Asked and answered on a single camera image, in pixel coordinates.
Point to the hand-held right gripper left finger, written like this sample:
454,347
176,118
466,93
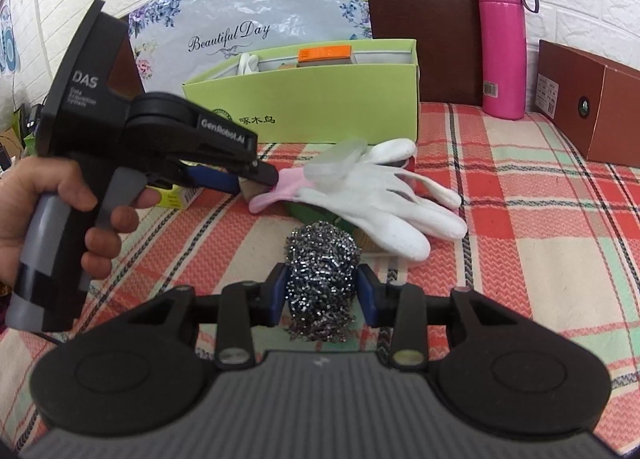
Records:
274,294

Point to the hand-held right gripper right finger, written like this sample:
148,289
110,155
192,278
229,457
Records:
367,296

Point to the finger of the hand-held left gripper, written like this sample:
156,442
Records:
262,175
215,180

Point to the steel wool scourer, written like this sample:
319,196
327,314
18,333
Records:
322,279

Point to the light green cardboard box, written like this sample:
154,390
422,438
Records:
325,99

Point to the white glove pink cuff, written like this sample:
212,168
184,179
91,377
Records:
370,194
248,64

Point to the orange and white carton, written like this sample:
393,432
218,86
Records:
322,55

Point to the person's left hand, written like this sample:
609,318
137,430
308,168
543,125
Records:
30,204

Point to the yellow-green carton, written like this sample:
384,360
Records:
175,198

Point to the dark green small carton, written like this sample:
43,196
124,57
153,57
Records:
310,213

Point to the clear plastic case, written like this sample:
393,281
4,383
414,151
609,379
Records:
332,164

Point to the floral printed plastic bag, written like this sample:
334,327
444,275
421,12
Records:
240,4

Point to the plaid cloth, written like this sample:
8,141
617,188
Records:
525,219

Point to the pink thermos bottle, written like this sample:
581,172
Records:
502,49

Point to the brown cardboard box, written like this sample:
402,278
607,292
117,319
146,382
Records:
615,114

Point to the blue wall poster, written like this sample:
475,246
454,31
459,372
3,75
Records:
7,49

